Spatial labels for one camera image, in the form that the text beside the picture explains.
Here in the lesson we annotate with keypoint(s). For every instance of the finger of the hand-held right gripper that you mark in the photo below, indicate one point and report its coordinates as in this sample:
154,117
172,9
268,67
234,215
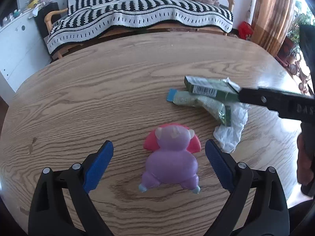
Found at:
263,99

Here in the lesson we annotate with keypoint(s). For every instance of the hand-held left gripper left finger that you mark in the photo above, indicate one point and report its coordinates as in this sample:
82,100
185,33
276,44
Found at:
98,167

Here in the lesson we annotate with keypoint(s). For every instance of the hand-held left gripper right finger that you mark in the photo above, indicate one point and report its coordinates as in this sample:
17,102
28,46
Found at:
219,162

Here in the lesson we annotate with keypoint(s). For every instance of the green cardboard box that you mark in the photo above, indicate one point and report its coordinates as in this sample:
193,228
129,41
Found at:
209,88

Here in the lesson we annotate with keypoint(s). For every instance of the person's right hand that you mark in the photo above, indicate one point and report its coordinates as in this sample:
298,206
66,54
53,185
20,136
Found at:
301,157

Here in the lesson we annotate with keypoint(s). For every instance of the white crumpled plastic wrap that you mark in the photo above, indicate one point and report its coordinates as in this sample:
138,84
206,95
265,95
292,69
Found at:
231,132

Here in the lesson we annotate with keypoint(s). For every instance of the purple pig toy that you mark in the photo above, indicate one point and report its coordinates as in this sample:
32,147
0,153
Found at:
169,162

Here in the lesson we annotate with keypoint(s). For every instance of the green sachet with blue end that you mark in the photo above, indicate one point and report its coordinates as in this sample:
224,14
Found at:
196,100

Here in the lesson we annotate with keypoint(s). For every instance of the red bag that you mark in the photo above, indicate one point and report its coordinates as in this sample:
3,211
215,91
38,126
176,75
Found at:
244,30

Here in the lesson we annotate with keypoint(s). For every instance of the potted plants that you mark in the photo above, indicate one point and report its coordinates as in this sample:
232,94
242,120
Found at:
294,34

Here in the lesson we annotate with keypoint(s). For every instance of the brown curtain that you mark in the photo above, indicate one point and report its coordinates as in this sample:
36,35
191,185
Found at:
270,14

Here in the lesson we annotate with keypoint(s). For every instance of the white cabinet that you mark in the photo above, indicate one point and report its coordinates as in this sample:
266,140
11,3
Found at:
22,49

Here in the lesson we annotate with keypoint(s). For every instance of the sofa with striped blanket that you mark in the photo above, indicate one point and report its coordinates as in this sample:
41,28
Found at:
137,14

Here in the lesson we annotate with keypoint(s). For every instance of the black box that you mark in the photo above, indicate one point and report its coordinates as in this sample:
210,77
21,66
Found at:
48,17

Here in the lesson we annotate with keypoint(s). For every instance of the wooden sofa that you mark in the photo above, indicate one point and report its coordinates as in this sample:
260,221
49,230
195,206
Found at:
52,14

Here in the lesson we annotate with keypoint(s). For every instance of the clutter on cabinet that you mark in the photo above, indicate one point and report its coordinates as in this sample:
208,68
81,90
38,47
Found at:
37,3

